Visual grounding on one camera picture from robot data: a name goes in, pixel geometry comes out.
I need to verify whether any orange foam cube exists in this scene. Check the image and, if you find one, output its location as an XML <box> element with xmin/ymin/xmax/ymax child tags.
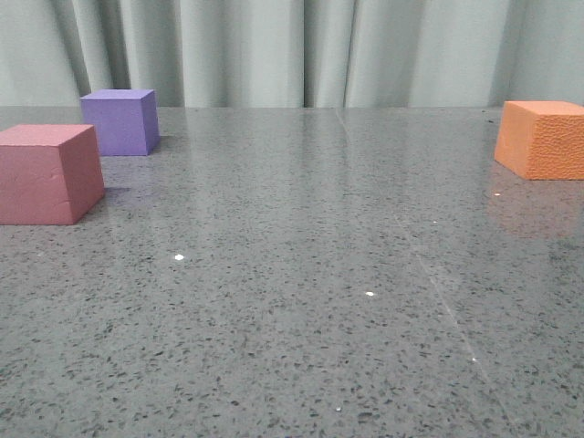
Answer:
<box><xmin>495</xmin><ymin>100</ymin><xmax>583</xmax><ymax>180</ymax></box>

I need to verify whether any purple foam cube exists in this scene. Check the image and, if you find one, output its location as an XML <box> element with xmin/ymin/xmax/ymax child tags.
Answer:
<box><xmin>80</xmin><ymin>89</ymin><xmax>161</xmax><ymax>156</ymax></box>

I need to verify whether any pale green curtain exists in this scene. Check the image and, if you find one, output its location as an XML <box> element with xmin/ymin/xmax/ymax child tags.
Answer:
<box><xmin>1</xmin><ymin>1</ymin><xmax>583</xmax><ymax>107</ymax></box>

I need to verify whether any red foam cube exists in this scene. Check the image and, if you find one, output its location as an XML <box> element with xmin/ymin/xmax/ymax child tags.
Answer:
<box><xmin>1</xmin><ymin>124</ymin><xmax>105</xmax><ymax>224</ymax></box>

